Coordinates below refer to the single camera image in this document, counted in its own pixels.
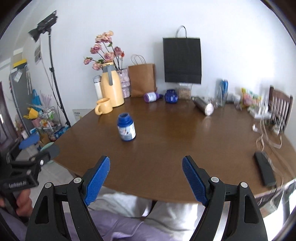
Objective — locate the pink patterned vase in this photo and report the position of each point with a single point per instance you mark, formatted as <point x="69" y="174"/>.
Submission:
<point x="125" y="82"/>

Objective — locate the stainless steel tumbler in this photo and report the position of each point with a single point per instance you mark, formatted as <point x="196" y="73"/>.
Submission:
<point x="206" y="108"/>

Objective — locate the yellow thermos jug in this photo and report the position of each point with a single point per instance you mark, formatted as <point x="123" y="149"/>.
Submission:
<point x="111" y="85"/>

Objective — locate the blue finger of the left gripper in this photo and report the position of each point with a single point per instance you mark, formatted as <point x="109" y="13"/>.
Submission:
<point x="46" y="155"/>
<point x="31" y="140"/>

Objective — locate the left hand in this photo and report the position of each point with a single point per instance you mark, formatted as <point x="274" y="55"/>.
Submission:
<point x="23" y="202"/>

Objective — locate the purple supplement bottle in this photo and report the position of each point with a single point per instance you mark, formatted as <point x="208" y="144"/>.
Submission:
<point x="152" y="97"/>

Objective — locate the blue drink can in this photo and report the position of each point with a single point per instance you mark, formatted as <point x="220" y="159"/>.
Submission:
<point x="223" y="85"/>

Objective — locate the black paper bag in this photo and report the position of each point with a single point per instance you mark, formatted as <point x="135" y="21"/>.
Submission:
<point x="182" y="59"/>

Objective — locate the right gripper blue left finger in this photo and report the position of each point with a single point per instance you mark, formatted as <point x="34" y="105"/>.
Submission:
<point x="48" y="221"/>

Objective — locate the white power strip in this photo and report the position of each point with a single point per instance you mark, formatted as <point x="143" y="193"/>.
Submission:
<point x="259" y="112"/>

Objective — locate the pink flower bouquet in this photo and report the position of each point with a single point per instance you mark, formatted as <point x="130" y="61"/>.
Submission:
<point x="106" y="51"/>

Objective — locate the yellow mug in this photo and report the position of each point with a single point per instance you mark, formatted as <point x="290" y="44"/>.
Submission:
<point x="104" y="106"/>

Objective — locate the cluttered storage rack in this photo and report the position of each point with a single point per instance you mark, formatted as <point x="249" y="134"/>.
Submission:
<point x="45" y="118"/>

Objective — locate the clear jar with grains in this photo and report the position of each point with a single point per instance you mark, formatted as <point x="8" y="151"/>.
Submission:
<point x="184" y="91"/>

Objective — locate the colourful snack bag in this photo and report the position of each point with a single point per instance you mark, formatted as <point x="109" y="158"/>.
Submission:
<point x="250" y="99"/>

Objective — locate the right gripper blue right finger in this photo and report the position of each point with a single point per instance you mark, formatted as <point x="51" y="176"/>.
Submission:
<point x="244" y="221"/>

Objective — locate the white thermos bottle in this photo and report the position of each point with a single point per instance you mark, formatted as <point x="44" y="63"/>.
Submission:
<point x="97" y="84"/>

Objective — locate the small white cup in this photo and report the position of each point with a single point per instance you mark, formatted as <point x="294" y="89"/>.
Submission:
<point x="236" y="99"/>

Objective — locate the dark blue jar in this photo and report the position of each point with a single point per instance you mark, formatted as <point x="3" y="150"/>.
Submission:
<point x="171" y="96"/>

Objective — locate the white trousers legs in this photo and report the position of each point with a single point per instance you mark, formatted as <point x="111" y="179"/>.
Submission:
<point x="176" y="219"/>

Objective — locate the black smartphone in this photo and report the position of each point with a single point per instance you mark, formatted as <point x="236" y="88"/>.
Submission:
<point x="265" y="169"/>

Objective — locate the clear drinking glass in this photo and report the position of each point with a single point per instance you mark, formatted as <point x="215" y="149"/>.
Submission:
<point x="221" y="98"/>

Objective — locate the blue supplement bottle white label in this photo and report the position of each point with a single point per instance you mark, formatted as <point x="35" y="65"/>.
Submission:
<point x="125" y="126"/>

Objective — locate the grey refrigerator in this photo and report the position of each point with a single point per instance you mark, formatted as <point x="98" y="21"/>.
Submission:
<point x="22" y="96"/>

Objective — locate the brown paper bag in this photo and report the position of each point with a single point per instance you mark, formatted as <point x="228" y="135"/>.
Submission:
<point x="142" y="76"/>

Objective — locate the wooden chair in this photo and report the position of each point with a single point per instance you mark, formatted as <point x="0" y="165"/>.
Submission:
<point x="280" y="106"/>

